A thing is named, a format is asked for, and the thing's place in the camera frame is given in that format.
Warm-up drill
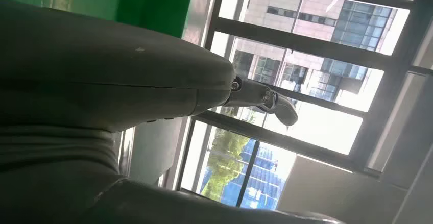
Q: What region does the green tree outside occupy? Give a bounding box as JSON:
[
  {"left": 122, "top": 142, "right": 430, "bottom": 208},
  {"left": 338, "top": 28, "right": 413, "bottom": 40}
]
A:
[{"left": 201, "top": 107, "right": 258, "bottom": 203}]

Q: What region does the beige office building outside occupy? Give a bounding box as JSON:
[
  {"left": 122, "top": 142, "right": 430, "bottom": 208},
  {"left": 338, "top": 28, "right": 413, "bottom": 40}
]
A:
[{"left": 220, "top": 0, "right": 411, "bottom": 102}]

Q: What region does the blue glass building outside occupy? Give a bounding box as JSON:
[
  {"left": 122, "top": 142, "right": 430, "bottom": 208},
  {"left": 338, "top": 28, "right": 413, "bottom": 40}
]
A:
[{"left": 220, "top": 139, "right": 285, "bottom": 210}]

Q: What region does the dark window frame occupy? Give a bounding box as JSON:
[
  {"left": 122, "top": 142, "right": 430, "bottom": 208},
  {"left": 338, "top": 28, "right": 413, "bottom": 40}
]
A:
[{"left": 174, "top": 0, "right": 433, "bottom": 210}]

